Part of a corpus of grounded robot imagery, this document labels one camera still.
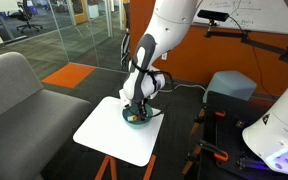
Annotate black camera on mount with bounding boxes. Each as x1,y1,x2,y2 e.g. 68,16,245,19
197,10,229,22

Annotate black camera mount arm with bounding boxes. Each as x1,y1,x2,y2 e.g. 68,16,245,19
205,30,288,64

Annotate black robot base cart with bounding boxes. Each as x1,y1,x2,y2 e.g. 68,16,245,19
198,91,288,180

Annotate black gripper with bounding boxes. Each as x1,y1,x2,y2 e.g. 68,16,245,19
128,98,148,121

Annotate white wall outlet right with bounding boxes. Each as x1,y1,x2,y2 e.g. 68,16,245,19
161,53,167,60

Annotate white power cable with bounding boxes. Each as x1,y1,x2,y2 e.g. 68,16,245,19
158,83,208,94

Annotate grey sofa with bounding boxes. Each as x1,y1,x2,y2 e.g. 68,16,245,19
0,52,91,180

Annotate black white chair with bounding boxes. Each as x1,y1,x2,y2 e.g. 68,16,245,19
120,3,130,67

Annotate whiteboard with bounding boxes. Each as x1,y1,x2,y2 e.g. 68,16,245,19
197,0,288,34

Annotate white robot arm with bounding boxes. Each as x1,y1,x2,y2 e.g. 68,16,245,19
123,0,288,174

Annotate teal bowl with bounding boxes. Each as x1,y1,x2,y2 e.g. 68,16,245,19
122,104,153,128

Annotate red yellow glue stick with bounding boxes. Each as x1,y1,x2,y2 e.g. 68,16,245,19
127,116,138,121

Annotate orange black clamp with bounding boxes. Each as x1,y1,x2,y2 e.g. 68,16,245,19
194,108,226,124
182,139,229,175

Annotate light blue stool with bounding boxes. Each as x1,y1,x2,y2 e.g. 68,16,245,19
203,70,257,103

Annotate orange black clamp upper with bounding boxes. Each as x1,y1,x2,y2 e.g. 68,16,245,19
194,108,226,124

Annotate orange table legs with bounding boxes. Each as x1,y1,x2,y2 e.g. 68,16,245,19
95,155,156,180

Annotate black office chair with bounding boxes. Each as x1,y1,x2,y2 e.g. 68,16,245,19
16,0,43,33

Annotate orange black clamp lower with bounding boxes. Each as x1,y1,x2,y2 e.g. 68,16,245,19
182,139,229,175

